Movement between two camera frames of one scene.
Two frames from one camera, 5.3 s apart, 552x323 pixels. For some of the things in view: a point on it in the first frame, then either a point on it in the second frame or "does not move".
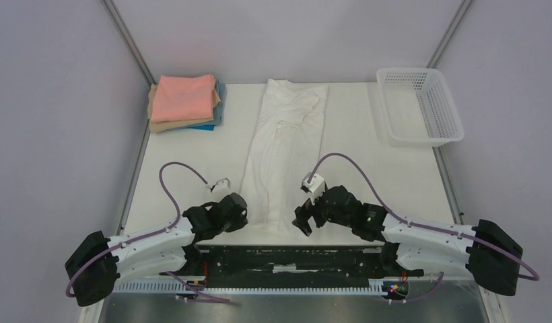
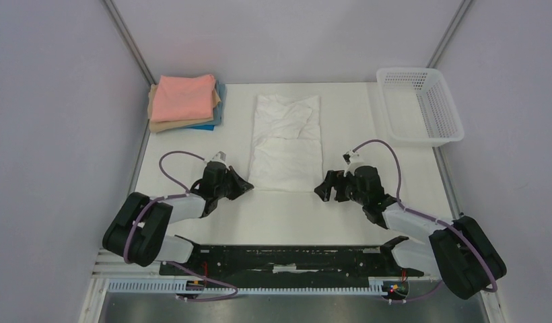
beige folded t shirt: [160, 126] does not move
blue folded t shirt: [219, 112] does not move
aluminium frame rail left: [130, 41] does not move
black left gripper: [240, 222] -> [241, 186]
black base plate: [291, 262] does not move
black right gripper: [309, 212] -> [337, 186]
